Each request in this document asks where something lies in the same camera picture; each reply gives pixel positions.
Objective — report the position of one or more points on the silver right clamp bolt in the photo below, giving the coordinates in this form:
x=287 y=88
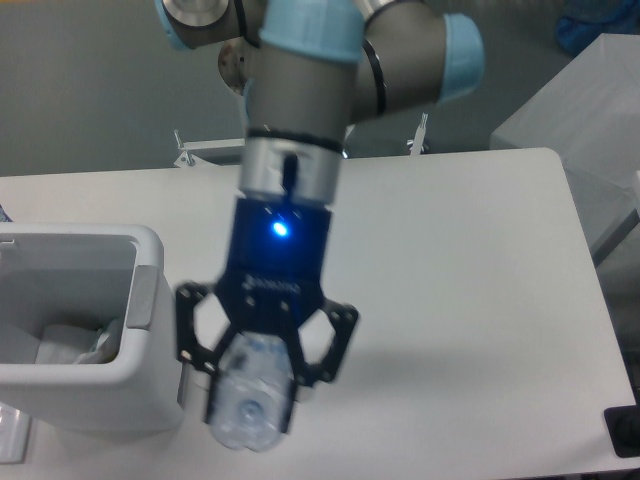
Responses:
x=418 y=145

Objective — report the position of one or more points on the white mounting bracket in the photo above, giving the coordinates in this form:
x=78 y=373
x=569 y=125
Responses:
x=216 y=152
x=345 y=147

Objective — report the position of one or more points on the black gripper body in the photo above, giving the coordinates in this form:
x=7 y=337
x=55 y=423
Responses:
x=271 y=281

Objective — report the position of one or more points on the blue object at left edge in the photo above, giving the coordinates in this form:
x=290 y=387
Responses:
x=4 y=217

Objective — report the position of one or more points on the clear plastic water bottle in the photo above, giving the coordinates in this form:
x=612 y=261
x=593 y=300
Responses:
x=252 y=395

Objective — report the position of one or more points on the black device at table edge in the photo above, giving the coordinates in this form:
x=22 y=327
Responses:
x=623 y=427

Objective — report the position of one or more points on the blue plastic bag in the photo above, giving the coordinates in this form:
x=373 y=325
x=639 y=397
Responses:
x=580 y=23

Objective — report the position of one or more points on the grey covered side table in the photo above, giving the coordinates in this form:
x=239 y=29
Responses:
x=589 y=115

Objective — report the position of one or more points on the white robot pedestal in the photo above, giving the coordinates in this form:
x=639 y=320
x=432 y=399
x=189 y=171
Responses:
x=237 y=61

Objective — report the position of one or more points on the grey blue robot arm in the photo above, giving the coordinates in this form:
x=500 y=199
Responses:
x=307 y=70

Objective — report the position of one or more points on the white left mounting bracket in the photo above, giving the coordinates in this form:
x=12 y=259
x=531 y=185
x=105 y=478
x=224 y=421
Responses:
x=216 y=152

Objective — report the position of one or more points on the white plastic trash can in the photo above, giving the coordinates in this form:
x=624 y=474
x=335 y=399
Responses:
x=87 y=327

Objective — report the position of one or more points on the clear plastic wrapper trash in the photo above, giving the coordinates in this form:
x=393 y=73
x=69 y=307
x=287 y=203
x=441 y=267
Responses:
x=74 y=345

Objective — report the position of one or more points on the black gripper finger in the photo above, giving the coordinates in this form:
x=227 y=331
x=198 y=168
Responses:
x=189 y=350
x=294 y=314

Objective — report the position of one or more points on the white middle mounting bracket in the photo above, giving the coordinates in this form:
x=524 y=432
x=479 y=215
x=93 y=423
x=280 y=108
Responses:
x=345 y=147

